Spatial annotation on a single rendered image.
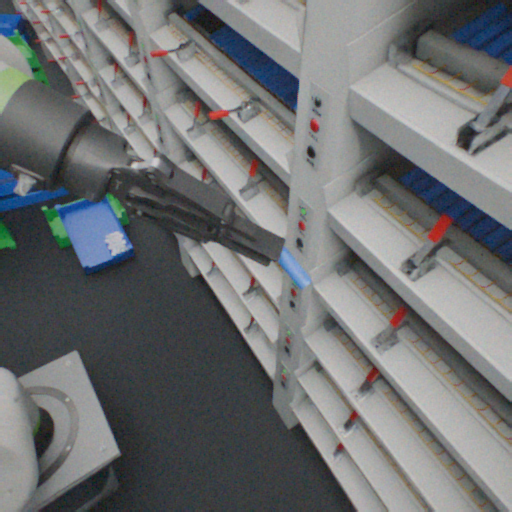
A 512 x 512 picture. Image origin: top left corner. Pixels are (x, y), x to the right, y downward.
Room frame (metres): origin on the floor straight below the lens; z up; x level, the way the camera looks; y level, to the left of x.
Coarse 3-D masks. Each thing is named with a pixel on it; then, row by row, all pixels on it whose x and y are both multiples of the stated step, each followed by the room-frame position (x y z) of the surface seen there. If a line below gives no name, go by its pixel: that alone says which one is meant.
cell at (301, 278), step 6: (282, 252) 0.33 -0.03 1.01; (288, 252) 0.34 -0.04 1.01; (282, 258) 0.33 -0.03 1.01; (288, 258) 0.33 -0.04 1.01; (294, 258) 0.33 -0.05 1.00; (282, 264) 0.33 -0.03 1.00; (288, 264) 0.32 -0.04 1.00; (294, 264) 0.32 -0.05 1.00; (288, 270) 0.32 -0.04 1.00; (294, 270) 0.32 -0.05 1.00; (300, 270) 0.32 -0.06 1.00; (294, 276) 0.31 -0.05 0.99; (300, 276) 0.31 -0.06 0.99; (306, 276) 0.32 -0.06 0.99; (294, 282) 0.31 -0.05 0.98; (300, 282) 0.31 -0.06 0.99; (306, 282) 0.31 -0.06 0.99; (300, 288) 0.31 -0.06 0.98
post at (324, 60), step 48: (336, 0) 0.52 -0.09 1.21; (384, 0) 0.50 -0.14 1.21; (336, 48) 0.51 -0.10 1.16; (336, 96) 0.50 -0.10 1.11; (336, 144) 0.49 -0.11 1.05; (384, 144) 0.53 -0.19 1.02; (288, 240) 0.56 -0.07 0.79; (336, 240) 0.51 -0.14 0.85; (288, 288) 0.55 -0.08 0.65; (288, 384) 0.51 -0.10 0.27
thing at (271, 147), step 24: (168, 0) 1.12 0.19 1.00; (192, 0) 1.15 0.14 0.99; (144, 24) 1.08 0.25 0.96; (168, 24) 1.09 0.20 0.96; (192, 24) 1.08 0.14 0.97; (168, 48) 1.01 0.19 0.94; (192, 72) 0.91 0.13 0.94; (216, 72) 0.89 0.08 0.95; (216, 96) 0.81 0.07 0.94; (240, 120) 0.73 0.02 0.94; (264, 120) 0.71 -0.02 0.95; (264, 144) 0.65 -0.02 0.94; (288, 144) 0.64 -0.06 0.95; (288, 168) 0.58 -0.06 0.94
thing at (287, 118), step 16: (176, 16) 1.08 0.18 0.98; (192, 32) 1.00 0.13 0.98; (208, 48) 0.93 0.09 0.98; (224, 64) 0.87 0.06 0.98; (224, 80) 0.84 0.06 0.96; (240, 80) 0.81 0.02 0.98; (240, 96) 0.78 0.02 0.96; (256, 96) 0.76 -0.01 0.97; (272, 96) 0.74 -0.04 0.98; (272, 112) 0.71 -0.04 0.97; (288, 112) 0.69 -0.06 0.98; (288, 128) 0.67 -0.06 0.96
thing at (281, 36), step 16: (208, 0) 0.81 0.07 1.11; (224, 0) 0.75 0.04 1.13; (240, 0) 0.72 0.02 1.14; (256, 0) 0.72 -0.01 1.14; (272, 0) 0.71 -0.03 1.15; (288, 0) 0.68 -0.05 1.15; (304, 0) 0.68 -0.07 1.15; (224, 16) 0.77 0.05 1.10; (240, 16) 0.71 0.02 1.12; (256, 16) 0.68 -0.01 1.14; (272, 16) 0.67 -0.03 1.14; (288, 16) 0.66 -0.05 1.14; (304, 16) 0.57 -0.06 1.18; (240, 32) 0.73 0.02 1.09; (256, 32) 0.67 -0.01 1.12; (272, 32) 0.63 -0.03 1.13; (288, 32) 0.62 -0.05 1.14; (272, 48) 0.64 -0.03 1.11; (288, 48) 0.60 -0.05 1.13; (288, 64) 0.61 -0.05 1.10
